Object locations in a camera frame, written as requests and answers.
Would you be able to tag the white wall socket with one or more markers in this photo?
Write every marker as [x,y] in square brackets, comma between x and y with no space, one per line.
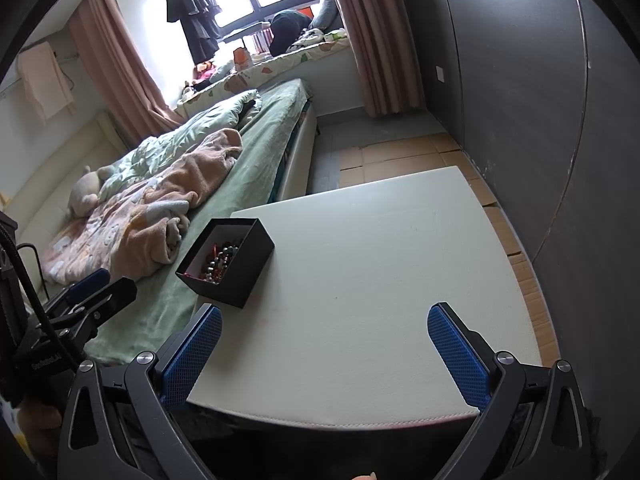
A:
[440,73]

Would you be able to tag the peach hanging towel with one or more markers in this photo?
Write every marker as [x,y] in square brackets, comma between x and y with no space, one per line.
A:
[42,80]

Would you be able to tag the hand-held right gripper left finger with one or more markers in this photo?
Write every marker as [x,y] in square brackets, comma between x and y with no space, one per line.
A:
[195,355]

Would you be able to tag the red pink toy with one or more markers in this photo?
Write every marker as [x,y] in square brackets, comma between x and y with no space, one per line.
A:
[205,71]

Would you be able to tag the white leather bed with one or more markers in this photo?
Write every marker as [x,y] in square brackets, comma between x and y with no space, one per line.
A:
[300,160]

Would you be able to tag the grey pillow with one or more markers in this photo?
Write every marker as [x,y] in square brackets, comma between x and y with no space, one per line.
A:
[327,10]

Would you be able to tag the black bag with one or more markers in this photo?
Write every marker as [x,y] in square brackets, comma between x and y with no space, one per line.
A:
[290,27]

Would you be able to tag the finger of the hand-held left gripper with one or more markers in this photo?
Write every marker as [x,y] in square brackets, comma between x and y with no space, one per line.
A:
[90,280]
[112,297]

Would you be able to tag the black hanging garment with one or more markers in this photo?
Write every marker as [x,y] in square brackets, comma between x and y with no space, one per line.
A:
[197,15]

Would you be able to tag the pale green patterned quilt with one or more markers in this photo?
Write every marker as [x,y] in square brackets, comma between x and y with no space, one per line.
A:
[200,125]

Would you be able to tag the orange white carton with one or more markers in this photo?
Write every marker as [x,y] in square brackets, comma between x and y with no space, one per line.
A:
[242,58]

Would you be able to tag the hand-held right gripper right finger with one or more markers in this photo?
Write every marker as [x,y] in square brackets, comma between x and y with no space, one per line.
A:
[457,355]

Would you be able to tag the beige plush toy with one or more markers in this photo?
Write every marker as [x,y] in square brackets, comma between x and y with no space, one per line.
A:
[82,195]

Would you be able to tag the pink pleated curtain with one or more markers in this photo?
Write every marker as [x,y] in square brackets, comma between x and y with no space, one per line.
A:
[370,35]
[115,60]

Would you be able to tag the patterned window seat cushion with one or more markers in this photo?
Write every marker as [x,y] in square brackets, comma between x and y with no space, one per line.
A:
[280,62]

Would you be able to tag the pink fleece blanket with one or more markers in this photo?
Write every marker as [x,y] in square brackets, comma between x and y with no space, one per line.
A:
[150,195]

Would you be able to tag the green bed sheet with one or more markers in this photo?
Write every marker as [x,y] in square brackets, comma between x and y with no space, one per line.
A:
[250,160]

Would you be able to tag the black jewelry box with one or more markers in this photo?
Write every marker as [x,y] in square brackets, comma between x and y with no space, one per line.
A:
[255,265]

